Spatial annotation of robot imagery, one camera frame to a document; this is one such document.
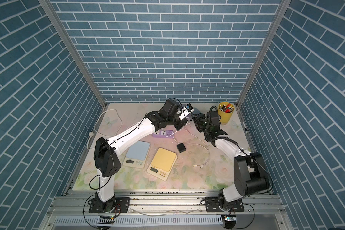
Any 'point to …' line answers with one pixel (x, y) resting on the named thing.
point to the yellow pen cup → (225, 109)
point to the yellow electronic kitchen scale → (162, 164)
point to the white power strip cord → (91, 133)
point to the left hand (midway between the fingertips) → (189, 120)
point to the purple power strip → (164, 133)
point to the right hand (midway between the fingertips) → (192, 116)
